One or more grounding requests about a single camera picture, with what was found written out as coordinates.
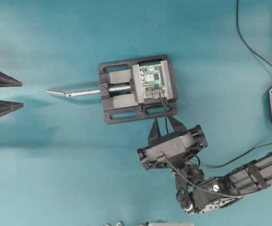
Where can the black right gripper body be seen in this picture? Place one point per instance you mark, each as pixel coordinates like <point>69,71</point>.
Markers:
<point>178,149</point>

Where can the green Raspberry Pi board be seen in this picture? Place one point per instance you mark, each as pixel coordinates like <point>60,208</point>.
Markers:
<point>152,81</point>

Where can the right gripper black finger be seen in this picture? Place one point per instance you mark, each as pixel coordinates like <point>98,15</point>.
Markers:
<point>154,134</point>
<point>177,126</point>

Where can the silver objects at bottom edge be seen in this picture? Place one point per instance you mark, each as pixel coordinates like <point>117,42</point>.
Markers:
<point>121,223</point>

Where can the black bench vise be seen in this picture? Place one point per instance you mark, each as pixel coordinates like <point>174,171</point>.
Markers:
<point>130,105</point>

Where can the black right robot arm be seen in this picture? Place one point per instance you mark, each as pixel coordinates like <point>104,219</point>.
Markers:
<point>197,195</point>

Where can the silver vise screw handle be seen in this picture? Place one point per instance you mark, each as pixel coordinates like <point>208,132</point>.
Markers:
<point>90,92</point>

